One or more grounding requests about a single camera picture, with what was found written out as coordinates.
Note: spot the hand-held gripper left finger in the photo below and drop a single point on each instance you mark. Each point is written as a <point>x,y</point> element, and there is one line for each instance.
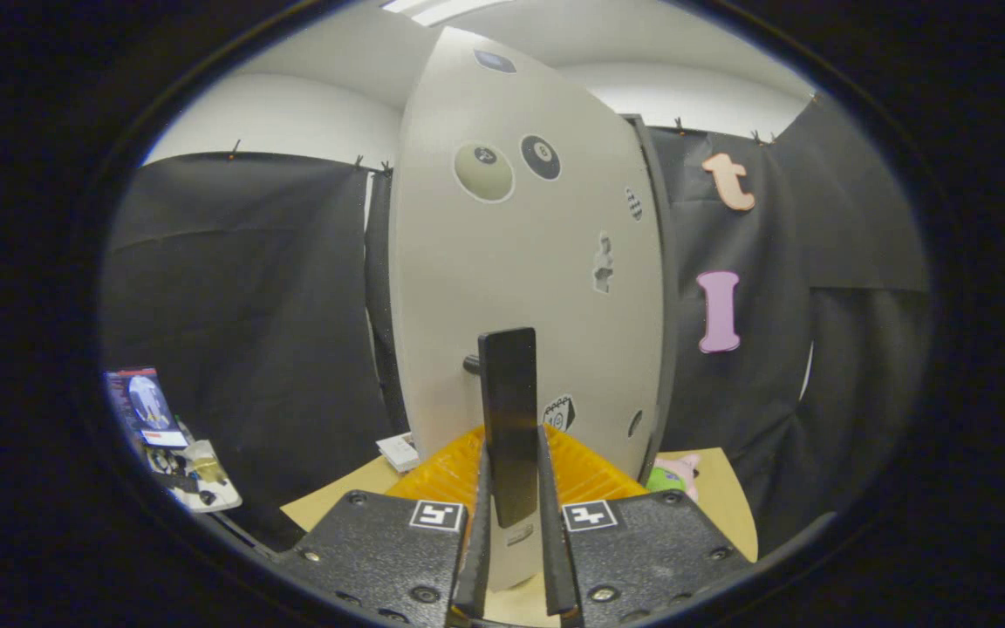
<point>380,558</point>

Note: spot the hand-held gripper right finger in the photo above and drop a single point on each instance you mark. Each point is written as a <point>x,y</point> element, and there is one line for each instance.
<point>642,549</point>

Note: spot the light grey shoe cabinet door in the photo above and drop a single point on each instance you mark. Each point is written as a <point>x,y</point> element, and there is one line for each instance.
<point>520,262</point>

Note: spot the pink and green plush toy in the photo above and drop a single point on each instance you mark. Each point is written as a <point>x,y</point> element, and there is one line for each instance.
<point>673,478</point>

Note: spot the white tray with small items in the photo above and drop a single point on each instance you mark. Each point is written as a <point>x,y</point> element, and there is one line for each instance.
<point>201,480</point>

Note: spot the blue printed box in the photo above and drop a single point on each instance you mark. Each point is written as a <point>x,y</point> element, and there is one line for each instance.
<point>146,406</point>

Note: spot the black backdrop cloth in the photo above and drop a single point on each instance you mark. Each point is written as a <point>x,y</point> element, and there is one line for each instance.
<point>232,305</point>

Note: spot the large ceiling light panel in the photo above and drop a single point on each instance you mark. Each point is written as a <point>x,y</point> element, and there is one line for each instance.
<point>433,7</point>

